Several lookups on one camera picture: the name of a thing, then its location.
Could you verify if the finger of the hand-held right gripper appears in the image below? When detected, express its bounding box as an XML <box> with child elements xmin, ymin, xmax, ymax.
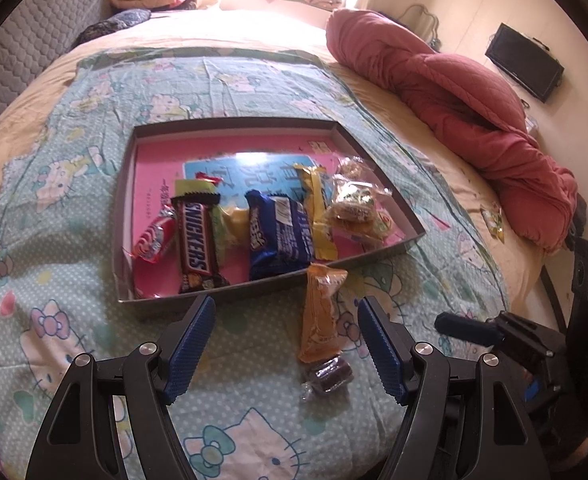
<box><xmin>435</xmin><ymin>311</ymin><xmax>500</xmax><ymax>347</ymax></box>

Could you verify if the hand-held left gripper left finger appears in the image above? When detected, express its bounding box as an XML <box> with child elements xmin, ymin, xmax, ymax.
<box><xmin>24</xmin><ymin>295</ymin><xmax>217</xmax><ymax>480</ymax></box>

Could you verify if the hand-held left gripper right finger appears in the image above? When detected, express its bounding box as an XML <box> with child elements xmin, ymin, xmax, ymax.
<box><xmin>358</xmin><ymin>295</ymin><xmax>549</xmax><ymax>480</ymax></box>

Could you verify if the orange snack packet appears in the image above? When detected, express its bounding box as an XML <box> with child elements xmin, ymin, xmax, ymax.
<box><xmin>298</xmin><ymin>262</ymin><xmax>349</xmax><ymax>365</ymax></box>

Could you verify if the brown chocolate bar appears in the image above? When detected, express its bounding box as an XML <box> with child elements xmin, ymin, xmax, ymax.
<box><xmin>170</xmin><ymin>192</ymin><xmax>231</xmax><ymax>295</ymax></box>

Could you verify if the pink-lined cardboard box tray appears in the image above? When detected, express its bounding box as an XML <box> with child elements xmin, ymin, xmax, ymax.
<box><xmin>111</xmin><ymin>116</ymin><xmax>427</xmax><ymax>318</ymax></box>

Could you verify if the blue cookie packet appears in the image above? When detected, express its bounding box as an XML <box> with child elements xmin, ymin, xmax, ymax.
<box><xmin>244</xmin><ymin>189</ymin><xmax>315</xmax><ymax>282</ymax></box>

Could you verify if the yellow wafer snack packet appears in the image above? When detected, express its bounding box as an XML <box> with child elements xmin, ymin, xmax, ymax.
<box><xmin>294</xmin><ymin>164</ymin><xmax>339</xmax><ymax>262</ymax></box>

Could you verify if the green yellow snack packet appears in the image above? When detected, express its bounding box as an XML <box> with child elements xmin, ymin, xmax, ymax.
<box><xmin>174</xmin><ymin>172</ymin><xmax>249</xmax><ymax>251</ymax></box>

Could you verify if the dark wrapped candy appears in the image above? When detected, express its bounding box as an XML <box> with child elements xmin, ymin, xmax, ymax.
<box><xmin>300</xmin><ymin>356</ymin><xmax>357</xmax><ymax>402</ymax></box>

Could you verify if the small yellow green packet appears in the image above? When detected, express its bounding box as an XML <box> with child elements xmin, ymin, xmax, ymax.
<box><xmin>480</xmin><ymin>202</ymin><xmax>507</xmax><ymax>242</ymax></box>

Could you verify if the red candy packet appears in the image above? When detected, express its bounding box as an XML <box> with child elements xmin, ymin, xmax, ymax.
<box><xmin>131</xmin><ymin>205</ymin><xmax>179</xmax><ymax>264</ymax></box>

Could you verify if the yellow red-dot snack packet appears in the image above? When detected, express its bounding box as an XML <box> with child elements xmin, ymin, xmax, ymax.
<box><xmin>346</xmin><ymin>207</ymin><xmax>395</xmax><ymax>249</ymax></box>

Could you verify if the clear wrapped speckled pastry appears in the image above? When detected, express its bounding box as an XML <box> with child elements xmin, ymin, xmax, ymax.
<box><xmin>324</xmin><ymin>180</ymin><xmax>393</xmax><ymax>233</ymax></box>

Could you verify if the cartoon cat printed blanket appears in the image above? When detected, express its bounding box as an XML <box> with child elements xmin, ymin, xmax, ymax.
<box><xmin>0</xmin><ymin>46</ymin><xmax>512</xmax><ymax>480</ymax></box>

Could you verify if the pink book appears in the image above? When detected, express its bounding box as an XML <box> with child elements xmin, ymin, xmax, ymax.
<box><xmin>131</xmin><ymin>137</ymin><xmax>409</xmax><ymax>298</ymax></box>

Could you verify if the clear wrapped tan pastry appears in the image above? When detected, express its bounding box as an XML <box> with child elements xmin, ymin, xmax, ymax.
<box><xmin>335</xmin><ymin>156</ymin><xmax>369</xmax><ymax>183</ymax></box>

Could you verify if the red quilt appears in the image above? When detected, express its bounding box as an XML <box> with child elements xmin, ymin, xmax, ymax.
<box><xmin>326</xmin><ymin>8</ymin><xmax>579</xmax><ymax>253</ymax></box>

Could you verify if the dark blue patterned cloth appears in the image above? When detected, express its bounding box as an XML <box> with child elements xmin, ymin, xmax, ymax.
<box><xmin>76</xmin><ymin>8</ymin><xmax>152</xmax><ymax>46</ymax></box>

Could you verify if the grey quilted headboard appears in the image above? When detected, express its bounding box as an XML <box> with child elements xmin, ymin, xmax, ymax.
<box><xmin>0</xmin><ymin>0</ymin><xmax>117</xmax><ymax>146</ymax></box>

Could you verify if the black wall television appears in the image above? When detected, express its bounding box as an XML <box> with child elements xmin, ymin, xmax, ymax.
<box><xmin>484</xmin><ymin>22</ymin><xmax>565</xmax><ymax>104</ymax></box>

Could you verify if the wall cable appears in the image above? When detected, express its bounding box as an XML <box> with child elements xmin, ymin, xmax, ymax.
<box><xmin>404</xmin><ymin>2</ymin><xmax>444</xmax><ymax>51</ymax></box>

